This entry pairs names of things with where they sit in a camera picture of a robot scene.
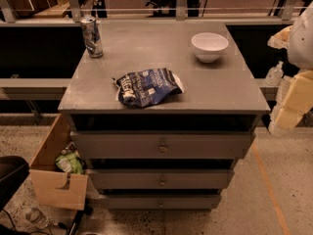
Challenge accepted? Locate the redbull can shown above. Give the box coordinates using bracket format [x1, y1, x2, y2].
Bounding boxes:
[80, 15, 103, 58]

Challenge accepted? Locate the middle drawer knob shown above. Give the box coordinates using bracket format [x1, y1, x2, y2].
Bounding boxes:
[158, 178, 165, 187]

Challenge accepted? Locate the white bowl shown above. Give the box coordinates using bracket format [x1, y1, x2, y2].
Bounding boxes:
[191, 32, 229, 63]

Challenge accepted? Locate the blue chip bag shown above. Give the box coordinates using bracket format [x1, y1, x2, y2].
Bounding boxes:
[113, 68, 184, 108]

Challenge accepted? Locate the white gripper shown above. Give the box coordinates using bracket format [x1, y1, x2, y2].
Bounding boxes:
[267, 2, 313, 130]

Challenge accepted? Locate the grey drawer cabinet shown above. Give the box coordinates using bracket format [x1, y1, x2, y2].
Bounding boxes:
[59, 20, 269, 210]

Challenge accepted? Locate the drawer knob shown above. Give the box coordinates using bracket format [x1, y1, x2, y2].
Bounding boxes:
[158, 178, 165, 187]
[158, 143, 168, 153]

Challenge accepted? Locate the green snack bag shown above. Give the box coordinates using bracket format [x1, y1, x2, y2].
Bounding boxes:
[55, 153, 84, 174]

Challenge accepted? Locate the cardboard box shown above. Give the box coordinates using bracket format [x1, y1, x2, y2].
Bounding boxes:
[29, 115, 88, 211]

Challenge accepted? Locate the top drawer knob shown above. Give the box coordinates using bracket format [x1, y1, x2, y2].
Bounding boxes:
[158, 143, 168, 153]

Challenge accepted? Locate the clear plastic bottle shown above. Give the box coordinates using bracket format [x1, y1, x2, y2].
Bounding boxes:
[25, 208, 49, 230]

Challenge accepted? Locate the clear sanitizer bottle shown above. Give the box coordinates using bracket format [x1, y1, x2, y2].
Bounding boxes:
[265, 61, 284, 86]

